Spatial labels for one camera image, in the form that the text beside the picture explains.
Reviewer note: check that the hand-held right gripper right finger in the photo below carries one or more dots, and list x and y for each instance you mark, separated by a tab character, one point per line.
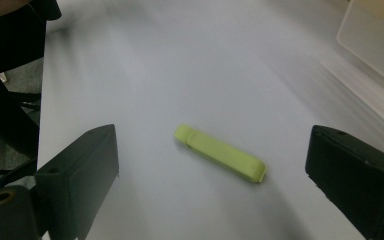
356	180

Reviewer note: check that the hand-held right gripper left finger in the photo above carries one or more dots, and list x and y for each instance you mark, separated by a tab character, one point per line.
80	180

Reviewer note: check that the light green clip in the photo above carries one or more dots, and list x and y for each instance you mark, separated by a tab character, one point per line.
220	153

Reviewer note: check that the black metal stand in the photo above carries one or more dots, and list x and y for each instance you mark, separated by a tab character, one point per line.
10	175

